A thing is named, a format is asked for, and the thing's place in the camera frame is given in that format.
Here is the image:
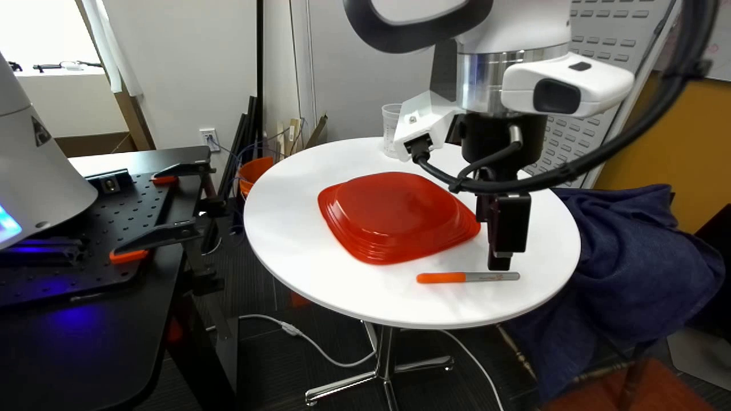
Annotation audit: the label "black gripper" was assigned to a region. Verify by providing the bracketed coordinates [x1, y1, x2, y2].
[449, 111, 548, 271]

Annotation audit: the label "orange and grey pen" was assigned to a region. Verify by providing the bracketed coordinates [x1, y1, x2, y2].
[416, 269, 524, 286]

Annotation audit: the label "red square plate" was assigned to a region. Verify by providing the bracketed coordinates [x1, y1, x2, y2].
[315, 171, 484, 268]

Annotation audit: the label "navy blue cloth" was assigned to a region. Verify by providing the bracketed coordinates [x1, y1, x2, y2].
[505, 183, 726, 401]

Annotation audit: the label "round white table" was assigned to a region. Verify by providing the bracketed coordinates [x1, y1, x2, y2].
[243, 134, 582, 409]

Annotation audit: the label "wooden sticks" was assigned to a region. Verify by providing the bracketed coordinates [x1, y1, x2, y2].
[272, 111, 330, 158]

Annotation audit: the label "white perforated panel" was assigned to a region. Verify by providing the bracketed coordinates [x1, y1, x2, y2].
[524, 0, 681, 189]

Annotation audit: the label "orange bucket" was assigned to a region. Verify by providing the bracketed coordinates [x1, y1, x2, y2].
[238, 155, 280, 201]

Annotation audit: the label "black leaning poles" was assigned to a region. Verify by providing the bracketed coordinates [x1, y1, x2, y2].
[219, 93, 265, 201]

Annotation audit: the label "whiteboard with writing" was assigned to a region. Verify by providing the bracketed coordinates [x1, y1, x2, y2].
[700, 13, 731, 83]

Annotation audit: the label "brown cardboard piece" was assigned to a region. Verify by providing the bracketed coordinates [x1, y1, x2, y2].
[53, 88, 157, 158]

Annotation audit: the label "black breadboard table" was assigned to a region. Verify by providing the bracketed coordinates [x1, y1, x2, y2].
[0, 145, 230, 411]

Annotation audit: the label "bright window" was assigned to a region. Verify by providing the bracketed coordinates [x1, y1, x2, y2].
[0, 0, 106, 76]

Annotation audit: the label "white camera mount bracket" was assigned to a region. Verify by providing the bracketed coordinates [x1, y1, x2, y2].
[394, 88, 463, 164]

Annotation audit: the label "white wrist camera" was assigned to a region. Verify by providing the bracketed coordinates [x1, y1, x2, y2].
[498, 53, 635, 121]

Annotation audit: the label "white floor cable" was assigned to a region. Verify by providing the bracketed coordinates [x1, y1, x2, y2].
[238, 311, 381, 371]
[443, 328, 507, 411]

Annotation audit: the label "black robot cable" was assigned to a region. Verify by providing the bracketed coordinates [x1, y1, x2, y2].
[408, 0, 726, 193]

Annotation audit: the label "white wall outlet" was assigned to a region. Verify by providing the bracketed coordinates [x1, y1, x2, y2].
[200, 125, 224, 152]

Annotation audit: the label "black clamp orange handle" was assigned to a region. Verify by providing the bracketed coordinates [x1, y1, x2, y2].
[107, 215, 224, 268]
[148, 160, 215, 189]

